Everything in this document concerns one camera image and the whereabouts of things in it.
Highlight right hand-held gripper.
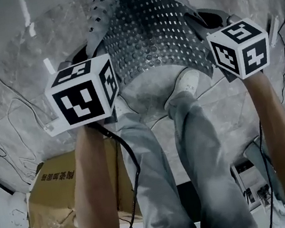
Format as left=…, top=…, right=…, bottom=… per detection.
left=182, top=0, right=275, bottom=89

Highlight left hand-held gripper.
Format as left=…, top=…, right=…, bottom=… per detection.
left=37, top=41, right=125, bottom=134

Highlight grey perforated bath mat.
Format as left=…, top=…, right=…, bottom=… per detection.
left=80, top=0, right=221, bottom=99

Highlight person's right forearm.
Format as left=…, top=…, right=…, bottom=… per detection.
left=242, top=66, right=285, bottom=209

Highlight person's left forearm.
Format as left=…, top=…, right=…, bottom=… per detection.
left=62, top=119, right=124, bottom=228

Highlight person's right white shoe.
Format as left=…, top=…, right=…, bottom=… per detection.
left=159, top=66, right=207, bottom=120

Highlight large taped cardboard box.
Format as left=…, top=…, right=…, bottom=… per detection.
left=16, top=134, right=145, bottom=228

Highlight person's light blue jeans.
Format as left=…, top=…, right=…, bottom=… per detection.
left=113, top=83, right=258, bottom=228

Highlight thin grey cable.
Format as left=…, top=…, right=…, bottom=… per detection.
left=0, top=57, right=61, bottom=186

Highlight left hand-held gripper black cable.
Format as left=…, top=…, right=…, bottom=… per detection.
left=87, top=115, right=151, bottom=228

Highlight hand-held gripper black cable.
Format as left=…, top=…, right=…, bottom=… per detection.
left=251, top=120, right=280, bottom=228
left=87, top=115, right=151, bottom=228

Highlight right hand-held gripper black cable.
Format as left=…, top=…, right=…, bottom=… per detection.
left=251, top=120, right=280, bottom=228

